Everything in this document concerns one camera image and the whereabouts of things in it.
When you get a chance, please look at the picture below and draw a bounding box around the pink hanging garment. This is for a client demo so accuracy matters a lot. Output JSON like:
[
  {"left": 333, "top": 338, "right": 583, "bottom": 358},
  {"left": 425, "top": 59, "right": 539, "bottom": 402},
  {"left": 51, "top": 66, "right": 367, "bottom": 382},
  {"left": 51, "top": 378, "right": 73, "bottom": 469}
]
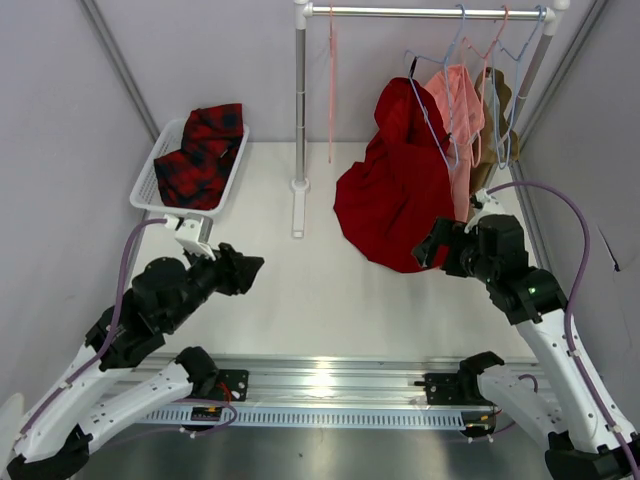
[{"left": 424, "top": 64, "right": 485, "bottom": 221}]

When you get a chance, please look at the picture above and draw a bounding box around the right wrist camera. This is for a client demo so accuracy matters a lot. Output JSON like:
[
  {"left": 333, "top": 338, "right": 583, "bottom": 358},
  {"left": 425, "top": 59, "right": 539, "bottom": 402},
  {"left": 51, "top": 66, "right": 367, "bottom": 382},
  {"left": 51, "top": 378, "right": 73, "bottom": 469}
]
[{"left": 465, "top": 188, "right": 505, "bottom": 233}]

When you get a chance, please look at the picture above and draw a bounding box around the blue wire hanger right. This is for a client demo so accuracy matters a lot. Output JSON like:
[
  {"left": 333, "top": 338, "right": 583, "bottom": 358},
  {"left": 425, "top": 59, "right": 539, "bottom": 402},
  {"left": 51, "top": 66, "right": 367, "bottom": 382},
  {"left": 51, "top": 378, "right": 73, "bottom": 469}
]
[{"left": 489, "top": 5, "right": 547, "bottom": 169}]

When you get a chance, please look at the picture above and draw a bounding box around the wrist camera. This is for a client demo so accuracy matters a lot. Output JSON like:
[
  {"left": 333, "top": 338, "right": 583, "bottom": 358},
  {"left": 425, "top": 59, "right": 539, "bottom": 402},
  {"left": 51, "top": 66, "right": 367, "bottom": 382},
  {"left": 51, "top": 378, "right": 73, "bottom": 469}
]
[
  {"left": 163, "top": 214, "right": 215, "bottom": 259},
  {"left": 465, "top": 188, "right": 505, "bottom": 233}
]

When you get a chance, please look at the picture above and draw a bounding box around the blue wire hanger left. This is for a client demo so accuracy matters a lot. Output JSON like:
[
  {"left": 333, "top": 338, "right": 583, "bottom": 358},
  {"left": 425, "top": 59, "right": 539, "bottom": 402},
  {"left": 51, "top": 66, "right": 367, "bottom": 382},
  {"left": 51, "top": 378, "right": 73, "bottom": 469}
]
[{"left": 402, "top": 4, "right": 467, "bottom": 172}]

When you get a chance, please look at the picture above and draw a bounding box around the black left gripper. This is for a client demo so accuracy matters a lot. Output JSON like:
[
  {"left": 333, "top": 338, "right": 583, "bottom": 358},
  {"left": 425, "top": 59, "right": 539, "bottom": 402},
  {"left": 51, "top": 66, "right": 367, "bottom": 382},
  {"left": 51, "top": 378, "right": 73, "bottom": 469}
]
[{"left": 165, "top": 240, "right": 264, "bottom": 330}]

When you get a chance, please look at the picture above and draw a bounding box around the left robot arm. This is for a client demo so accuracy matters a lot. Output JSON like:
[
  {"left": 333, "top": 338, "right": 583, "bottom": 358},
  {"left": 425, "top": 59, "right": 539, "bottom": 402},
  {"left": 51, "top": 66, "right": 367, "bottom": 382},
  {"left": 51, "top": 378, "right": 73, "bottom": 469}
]
[{"left": 6, "top": 243, "right": 265, "bottom": 479}]

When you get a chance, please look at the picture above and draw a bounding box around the slotted cable duct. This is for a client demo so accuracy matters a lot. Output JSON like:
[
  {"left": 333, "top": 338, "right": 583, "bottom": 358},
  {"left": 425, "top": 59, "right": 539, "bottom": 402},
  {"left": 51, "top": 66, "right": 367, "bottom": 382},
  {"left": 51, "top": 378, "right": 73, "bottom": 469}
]
[{"left": 139, "top": 405, "right": 465, "bottom": 431}]

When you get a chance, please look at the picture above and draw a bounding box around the white plastic basket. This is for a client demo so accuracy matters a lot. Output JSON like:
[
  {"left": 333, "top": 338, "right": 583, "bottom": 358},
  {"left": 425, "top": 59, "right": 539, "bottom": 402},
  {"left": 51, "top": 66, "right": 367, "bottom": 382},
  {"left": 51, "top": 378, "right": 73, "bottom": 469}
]
[{"left": 129, "top": 114, "right": 250, "bottom": 217}]

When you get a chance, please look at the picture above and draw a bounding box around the brown hanging garment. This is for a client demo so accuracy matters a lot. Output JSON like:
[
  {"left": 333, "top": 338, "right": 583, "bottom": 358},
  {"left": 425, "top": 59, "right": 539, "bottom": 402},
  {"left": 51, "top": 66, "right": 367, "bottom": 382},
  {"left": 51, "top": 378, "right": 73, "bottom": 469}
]
[{"left": 469, "top": 67, "right": 520, "bottom": 196}]

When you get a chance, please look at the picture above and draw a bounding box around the silver clothes rack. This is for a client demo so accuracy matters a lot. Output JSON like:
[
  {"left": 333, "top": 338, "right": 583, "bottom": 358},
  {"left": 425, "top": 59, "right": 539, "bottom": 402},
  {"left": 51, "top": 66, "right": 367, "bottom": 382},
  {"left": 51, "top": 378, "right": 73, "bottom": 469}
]
[{"left": 291, "top": 1, "right": 571, "bottom": 239}]

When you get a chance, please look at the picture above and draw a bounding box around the blue wire hanger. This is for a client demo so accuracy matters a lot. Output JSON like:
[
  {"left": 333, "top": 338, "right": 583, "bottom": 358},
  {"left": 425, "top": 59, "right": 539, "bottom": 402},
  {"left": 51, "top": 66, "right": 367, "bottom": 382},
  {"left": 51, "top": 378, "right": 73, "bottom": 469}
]
[
  {"left": 402, "top": 4, "right": 467, "bottom": 172},
  {"left": 489, "top": 5, "right": 547, "bottom": 169}
]

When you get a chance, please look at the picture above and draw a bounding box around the red plaid skirt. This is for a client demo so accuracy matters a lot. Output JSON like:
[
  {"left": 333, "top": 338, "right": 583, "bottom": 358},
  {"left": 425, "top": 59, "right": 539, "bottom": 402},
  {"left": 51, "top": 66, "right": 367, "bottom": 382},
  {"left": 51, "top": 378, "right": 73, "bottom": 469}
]
[{"left": 154, "top": 103, "right": 244, "bottom": 210}]

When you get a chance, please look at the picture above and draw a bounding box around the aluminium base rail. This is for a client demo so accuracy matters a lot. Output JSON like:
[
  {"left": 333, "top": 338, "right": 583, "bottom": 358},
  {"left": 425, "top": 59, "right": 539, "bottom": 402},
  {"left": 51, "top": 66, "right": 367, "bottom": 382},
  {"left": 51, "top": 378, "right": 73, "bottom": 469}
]
[{"left": 114, "top": 353, "right": 556, "bottom": 410}]

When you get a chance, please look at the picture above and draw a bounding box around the pink wire hanger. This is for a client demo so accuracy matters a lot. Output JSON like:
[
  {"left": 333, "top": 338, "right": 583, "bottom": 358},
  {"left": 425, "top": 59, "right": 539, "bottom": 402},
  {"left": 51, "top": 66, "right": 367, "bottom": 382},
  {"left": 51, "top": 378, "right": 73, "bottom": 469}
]
[
  {"left": 461, "top": 5, "right": 509, "bottom": 168},
  {"left": 328, "top": 1, "right": 336, "bottom": 164}
]

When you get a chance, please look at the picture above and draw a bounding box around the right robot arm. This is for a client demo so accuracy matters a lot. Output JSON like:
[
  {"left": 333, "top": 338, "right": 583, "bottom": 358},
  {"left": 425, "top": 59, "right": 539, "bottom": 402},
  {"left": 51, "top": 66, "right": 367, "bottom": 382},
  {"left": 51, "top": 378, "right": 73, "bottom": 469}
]
[{"left": 412, "top": 214, "right": 639, "bottom": 479}]

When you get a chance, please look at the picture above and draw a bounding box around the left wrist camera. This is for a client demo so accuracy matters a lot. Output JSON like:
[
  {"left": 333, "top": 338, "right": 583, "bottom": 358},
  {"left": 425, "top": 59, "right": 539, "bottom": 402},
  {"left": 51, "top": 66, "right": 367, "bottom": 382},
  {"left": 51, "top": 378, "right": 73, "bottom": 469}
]
[{"left": 163, "top": 214, "right": 215, "bottom": 259}]

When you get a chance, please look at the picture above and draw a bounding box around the red hanging garment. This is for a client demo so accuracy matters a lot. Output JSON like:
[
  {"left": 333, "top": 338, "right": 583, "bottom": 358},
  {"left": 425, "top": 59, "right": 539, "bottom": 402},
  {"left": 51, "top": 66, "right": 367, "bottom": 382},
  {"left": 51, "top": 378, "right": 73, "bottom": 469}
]
[{"left": 334, "top": 77, "right": 454, "bottom": 274}]

